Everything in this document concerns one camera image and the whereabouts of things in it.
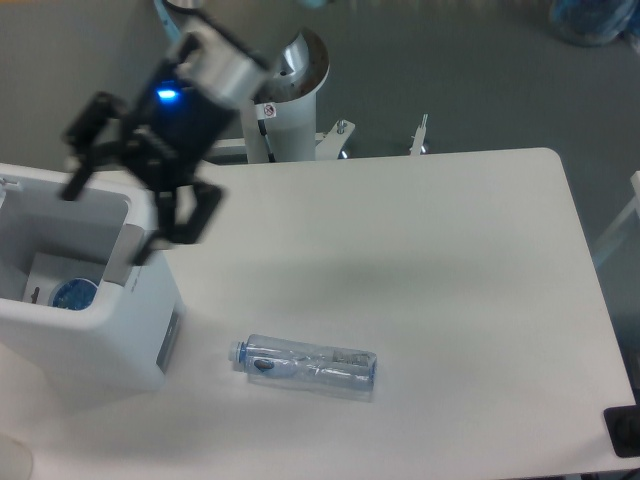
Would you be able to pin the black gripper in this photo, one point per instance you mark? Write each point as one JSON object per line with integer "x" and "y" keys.
{"x": 164, "y": 137}

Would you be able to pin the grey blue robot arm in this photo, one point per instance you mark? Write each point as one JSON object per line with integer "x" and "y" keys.
{"x": 221, "y": 67}

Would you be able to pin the white trash can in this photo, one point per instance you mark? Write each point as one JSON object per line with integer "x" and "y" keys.
{"x": 125, "y": 337}

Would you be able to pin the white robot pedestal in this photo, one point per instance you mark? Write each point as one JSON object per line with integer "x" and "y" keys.
{"x": 279, "y": 123}

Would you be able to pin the white frame at right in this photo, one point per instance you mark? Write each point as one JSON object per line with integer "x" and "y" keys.
{"x": 619, "y": 229}

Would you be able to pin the blue labelled plastic bottle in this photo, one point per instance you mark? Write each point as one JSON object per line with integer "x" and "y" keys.
{"x": 75, "y": 294}

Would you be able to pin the black device at table edge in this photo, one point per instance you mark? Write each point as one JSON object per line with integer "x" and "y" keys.
{"x": 623, "y": 427}

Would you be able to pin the blue plastic bag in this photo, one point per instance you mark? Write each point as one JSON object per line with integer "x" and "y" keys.
{"x": 590, "y": 23}

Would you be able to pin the white pedestal base frame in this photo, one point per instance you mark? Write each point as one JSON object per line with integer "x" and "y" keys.
{"x": 335, "y": 144}

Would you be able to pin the white plastic package bag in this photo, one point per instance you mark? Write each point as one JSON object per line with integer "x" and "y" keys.
{"x": 48, "y": 271}

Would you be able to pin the clear crushed plastic bottle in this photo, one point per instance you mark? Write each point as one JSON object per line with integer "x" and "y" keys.
{"x": 285, "y": 364}

